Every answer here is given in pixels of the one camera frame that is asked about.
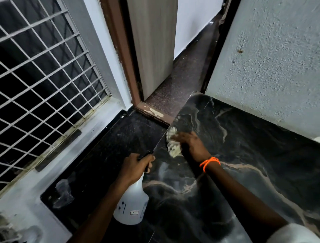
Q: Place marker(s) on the person's left fingers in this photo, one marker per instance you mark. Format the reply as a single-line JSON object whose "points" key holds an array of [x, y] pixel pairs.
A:
{"points": [[147, 159]]}

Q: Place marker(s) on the person's right forearm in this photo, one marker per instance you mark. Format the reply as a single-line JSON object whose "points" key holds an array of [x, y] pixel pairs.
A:
{"points": [[240, 197]]}

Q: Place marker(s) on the white sleeve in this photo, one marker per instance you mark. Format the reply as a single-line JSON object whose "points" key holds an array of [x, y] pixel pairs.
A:
{"points": [[293, 234]]}

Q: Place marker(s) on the brown wooden door frame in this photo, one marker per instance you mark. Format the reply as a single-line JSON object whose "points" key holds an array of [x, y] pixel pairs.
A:
{"points": [[127, 65]]}

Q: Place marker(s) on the person's right fingers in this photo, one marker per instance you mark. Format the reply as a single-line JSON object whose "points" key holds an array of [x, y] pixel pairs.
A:
{"points": [[178, 137]]}

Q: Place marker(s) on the white spray bottle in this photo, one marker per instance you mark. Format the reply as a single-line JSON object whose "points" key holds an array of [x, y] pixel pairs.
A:
{"points": [[132, 200]]}

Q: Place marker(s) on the orange thread wristband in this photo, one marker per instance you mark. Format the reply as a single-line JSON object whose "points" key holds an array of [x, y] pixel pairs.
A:
{"points": [[209, 162]]}

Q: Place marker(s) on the white metal window grille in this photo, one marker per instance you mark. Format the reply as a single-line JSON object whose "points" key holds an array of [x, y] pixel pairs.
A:
{"points": [[42, 82]]}

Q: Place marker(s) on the person's left forearm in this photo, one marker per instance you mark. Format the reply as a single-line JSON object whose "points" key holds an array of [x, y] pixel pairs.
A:
{"points": [[100, 212]]}

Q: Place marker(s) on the person's right hand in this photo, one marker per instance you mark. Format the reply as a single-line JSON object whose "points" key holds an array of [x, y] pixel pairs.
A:
{"points": [[193, 146]]}

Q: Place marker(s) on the grey wooden door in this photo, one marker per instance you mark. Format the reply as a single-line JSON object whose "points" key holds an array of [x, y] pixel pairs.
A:
{"points": [[153, 45]]}

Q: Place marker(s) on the person's left hand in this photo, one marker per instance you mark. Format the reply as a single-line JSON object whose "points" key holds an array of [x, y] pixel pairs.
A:
{"points": [[133, 169]]}

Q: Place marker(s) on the white cleaning cloth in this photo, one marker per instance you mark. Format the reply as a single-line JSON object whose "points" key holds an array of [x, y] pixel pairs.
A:
{"points": [[172, 145]]}

